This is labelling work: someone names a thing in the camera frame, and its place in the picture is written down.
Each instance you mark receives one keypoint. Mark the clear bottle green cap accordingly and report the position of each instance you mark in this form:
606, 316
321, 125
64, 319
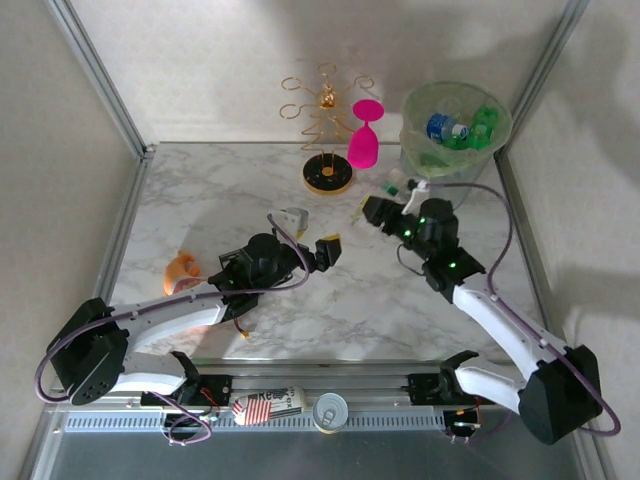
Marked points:
390, 188

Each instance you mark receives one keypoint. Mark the orange plush toy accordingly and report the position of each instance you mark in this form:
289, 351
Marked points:
180, 272

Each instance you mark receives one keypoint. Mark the green bottle yellow cap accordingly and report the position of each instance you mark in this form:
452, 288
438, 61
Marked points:
462, 144
486, 116

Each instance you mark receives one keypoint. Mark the clear bottle blue script label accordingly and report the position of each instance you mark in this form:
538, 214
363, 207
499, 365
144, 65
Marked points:
438, 127

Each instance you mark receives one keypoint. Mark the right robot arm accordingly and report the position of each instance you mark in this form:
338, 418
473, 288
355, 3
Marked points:
500, 325

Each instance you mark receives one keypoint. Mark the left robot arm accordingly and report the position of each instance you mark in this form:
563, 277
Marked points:
165, 315

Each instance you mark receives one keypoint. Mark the translucent waste bin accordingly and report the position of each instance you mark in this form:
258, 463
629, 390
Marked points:
475, 172

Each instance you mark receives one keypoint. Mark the pink wine glass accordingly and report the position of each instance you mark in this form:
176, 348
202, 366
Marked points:
363, 147

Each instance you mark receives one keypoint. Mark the white pouch flag print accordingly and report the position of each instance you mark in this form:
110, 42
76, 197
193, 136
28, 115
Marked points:
270, 402

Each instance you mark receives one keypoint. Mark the silver tin can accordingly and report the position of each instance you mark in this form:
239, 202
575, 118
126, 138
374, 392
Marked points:
330, 412

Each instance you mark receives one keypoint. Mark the small control board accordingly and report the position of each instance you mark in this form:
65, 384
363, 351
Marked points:
462, 425

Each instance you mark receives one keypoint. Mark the aluminium side rail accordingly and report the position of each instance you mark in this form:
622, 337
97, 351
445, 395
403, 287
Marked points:
526, 250
121, 225

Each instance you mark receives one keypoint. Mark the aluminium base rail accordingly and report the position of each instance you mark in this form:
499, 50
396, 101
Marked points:
380, 390

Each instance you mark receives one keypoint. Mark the aluminium frame post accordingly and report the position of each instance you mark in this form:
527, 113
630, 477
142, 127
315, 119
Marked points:
100, 75
553, 50

